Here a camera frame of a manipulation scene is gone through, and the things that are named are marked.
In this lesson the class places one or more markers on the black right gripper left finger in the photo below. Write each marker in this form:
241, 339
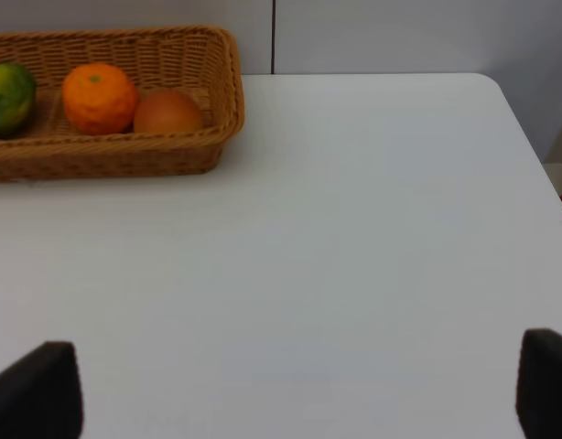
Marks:
40, 394

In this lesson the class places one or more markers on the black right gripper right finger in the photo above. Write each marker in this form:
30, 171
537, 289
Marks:
539, 384

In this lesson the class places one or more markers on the green mango fruit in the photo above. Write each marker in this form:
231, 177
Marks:
18, 90

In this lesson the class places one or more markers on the orange wicker basket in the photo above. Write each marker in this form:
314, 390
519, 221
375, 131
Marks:
200, 60

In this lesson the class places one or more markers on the red yellow peach fruit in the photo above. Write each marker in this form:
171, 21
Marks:
167, 111

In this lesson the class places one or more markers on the orange mandarin fruit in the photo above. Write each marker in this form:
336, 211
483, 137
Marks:
99, 99

